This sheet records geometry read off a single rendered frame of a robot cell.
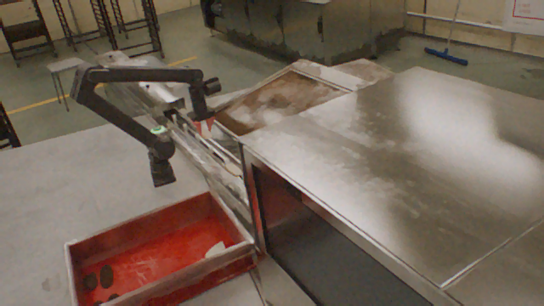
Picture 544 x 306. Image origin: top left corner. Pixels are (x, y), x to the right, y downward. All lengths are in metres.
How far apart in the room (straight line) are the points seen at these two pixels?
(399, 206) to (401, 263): 0.11
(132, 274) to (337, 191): 0.82
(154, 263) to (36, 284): 0.35
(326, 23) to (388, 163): 3.64
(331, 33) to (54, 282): 3.53
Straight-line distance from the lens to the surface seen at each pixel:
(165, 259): 1.37
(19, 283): 1.54
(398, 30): 5.28
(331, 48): 4.44
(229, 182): 1.56
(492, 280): 0.58
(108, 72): 1.50
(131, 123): 1.60
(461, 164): 0.77
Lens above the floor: 1.71
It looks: 29 degrees down
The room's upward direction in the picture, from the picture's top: 9 degrees counter-clockwise
